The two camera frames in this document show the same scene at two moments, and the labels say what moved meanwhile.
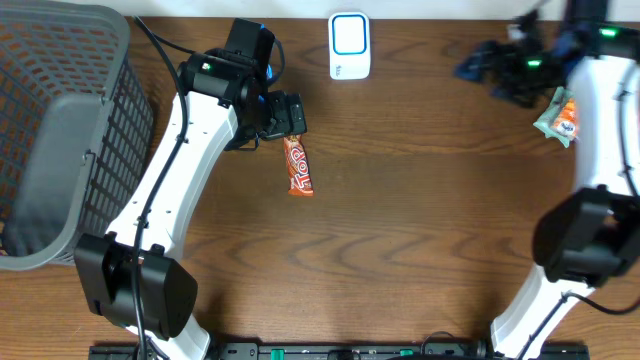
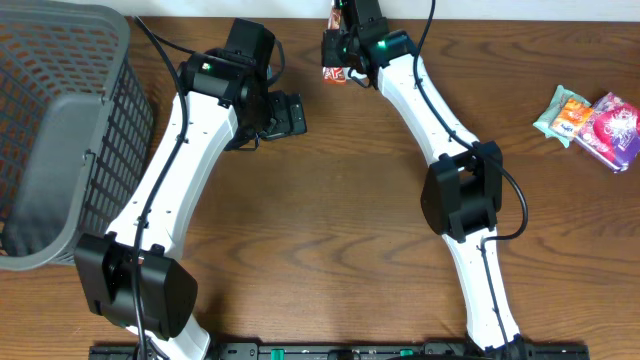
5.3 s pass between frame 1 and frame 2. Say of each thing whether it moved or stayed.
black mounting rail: stayed
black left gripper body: stayed
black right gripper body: moved
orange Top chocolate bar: moved
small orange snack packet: stayed
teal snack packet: stayed
